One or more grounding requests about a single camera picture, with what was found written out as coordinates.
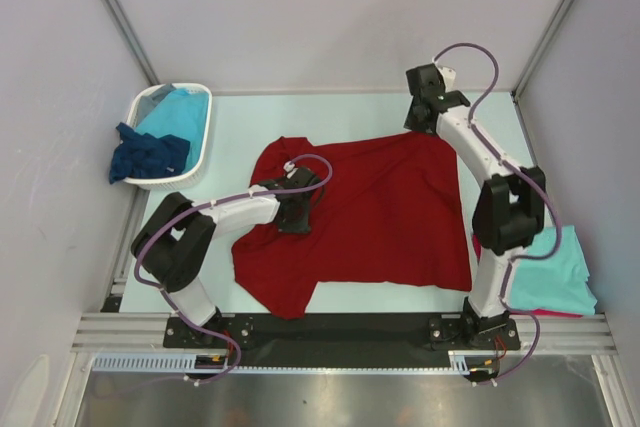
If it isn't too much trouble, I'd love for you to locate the red t shirt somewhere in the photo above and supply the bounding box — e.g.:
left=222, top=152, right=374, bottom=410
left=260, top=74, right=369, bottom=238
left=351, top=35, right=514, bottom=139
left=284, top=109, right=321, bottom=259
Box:
left=231, top=133, right=472, bottom=319

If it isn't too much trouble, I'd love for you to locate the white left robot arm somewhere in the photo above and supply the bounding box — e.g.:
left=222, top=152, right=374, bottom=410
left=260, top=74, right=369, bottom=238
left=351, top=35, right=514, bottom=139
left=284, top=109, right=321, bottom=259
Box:
left=131, top=164, right=328, bottom=347

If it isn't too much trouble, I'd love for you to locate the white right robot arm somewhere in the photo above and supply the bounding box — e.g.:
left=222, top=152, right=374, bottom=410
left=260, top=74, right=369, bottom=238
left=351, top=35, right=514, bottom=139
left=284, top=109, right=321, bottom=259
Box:
left=405, top=63, right=546, bottom=348

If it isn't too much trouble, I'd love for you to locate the white laundry basket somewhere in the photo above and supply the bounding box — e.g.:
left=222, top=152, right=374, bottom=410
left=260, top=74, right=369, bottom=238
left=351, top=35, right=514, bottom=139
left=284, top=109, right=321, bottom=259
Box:
left=123, top=82, right=213, bottom=191

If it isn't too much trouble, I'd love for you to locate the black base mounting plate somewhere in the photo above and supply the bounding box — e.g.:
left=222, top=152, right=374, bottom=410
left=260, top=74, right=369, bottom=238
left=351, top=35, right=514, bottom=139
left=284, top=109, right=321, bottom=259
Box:
left=163, top=311, right=523, bottom=368

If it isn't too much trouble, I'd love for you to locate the turquoise t shirt in basket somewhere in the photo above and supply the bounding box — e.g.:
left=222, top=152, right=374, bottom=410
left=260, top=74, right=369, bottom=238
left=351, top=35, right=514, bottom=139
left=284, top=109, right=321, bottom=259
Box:
left=135, top=88, right=210, bottom=172

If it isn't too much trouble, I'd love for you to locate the navy blue t shirt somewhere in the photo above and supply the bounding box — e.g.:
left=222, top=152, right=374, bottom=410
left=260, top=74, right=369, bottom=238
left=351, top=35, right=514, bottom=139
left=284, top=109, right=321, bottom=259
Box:
left=108, top=123, right=191, bottom=184

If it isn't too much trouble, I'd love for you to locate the grey t shirt in basket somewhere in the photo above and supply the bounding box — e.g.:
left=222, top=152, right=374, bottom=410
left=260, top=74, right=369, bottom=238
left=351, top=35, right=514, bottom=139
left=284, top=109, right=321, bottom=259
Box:
left=137, top=84, right=175, bottom=123

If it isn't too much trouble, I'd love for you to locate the light blue folded t shirt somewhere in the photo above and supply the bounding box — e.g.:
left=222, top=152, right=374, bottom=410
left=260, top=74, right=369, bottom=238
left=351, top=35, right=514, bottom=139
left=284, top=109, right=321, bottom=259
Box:
left=507, top=224, right=599, bottom=317

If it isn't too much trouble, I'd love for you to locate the pink folded t shirt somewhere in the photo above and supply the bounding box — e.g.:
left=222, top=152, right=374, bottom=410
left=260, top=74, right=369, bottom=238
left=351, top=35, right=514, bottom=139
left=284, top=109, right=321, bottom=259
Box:
left=470, top=231, right=586, bottom=319

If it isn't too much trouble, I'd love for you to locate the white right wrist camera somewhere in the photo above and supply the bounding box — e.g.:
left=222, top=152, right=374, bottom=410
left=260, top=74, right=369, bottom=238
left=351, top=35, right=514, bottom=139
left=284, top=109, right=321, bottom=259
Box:
left=437, top=65, right=457, bottom=91

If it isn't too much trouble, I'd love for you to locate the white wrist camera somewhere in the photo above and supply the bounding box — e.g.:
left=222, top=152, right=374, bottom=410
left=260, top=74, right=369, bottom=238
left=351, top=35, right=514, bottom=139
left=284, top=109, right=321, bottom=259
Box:
left=283, top=161, right=298, bottom=178
left=437, top=65, right=457, bottom=91

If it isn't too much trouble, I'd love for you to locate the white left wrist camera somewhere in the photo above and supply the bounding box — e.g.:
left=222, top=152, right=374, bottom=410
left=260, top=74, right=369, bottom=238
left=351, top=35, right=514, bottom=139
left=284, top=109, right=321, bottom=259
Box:
left=283, top=161, right=298, bottom=178

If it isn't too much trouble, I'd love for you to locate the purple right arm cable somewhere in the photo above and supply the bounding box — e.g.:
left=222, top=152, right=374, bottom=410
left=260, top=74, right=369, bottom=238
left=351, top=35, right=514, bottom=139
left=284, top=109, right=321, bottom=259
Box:
left=432, top=41, right=562, bottom=388

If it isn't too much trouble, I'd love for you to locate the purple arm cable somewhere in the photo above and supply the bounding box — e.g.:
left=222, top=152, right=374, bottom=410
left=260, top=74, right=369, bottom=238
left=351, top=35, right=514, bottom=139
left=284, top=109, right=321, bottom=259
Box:
left=432, top=41, right=562, bottom=388
left=135, top=153, right=334, bottom=388

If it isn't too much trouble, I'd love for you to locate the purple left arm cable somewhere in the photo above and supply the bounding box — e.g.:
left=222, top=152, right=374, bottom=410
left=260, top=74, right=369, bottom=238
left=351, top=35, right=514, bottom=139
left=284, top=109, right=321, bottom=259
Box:
left=135, top=153, right=334, bottom=388

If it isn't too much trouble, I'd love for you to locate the white slotted cable duct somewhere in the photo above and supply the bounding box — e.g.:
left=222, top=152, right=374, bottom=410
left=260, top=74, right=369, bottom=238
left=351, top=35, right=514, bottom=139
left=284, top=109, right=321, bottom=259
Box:
left=93, top=352, right=493, bottom=375

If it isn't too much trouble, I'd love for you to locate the aluminium frame rail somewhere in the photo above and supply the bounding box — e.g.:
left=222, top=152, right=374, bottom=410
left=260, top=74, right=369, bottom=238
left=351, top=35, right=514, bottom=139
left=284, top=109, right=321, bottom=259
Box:
left=71, top=313, right=617, bottom=355

